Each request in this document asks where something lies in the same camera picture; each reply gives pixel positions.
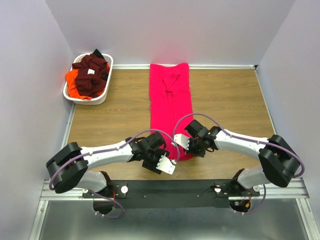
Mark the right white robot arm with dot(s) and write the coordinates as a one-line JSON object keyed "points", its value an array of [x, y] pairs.
{"points": [[278, 163]]}

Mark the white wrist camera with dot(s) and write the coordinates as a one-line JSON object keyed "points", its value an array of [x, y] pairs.
{"points": [[166, 165], [182, 140]]}

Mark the maroon t shirt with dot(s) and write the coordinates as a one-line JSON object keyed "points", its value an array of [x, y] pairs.
{"points": [[90, 62]]}

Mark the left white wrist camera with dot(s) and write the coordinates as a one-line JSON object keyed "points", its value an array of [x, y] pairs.
{"points": [[166, 165]]}

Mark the pink t shirt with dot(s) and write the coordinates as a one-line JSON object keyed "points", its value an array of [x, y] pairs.
{"points": [[170, 98]]}

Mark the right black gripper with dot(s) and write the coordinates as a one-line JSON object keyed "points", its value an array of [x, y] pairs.
{"points": [[201, 153]]}

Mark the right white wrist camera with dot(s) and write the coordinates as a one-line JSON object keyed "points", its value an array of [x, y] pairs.
{"points": [[182, 140]]}

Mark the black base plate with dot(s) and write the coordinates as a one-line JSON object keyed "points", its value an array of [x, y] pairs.
{"points": [[135, 202]]}

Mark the left aluminium rail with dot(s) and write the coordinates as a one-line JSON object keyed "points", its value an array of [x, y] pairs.
{"points": [[65, 129]]}

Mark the orange t shirt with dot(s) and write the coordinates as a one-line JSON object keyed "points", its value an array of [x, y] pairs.
{"points": [[87, 83]]}

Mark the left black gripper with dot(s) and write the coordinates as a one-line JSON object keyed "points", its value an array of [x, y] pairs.
{"points": [[152, 167]]}

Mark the back aluminium rail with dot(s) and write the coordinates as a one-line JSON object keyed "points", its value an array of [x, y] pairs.
{"points": [[191, 66]]}

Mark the black t shirt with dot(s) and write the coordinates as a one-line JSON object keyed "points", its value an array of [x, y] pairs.
{"points": [[97, 54]]}

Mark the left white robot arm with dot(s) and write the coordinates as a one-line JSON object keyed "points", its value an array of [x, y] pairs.
{"points": [[72, 166]]}

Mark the front aluminium rail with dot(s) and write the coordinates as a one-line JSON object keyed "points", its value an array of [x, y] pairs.
{"points": [[198, 188]]}

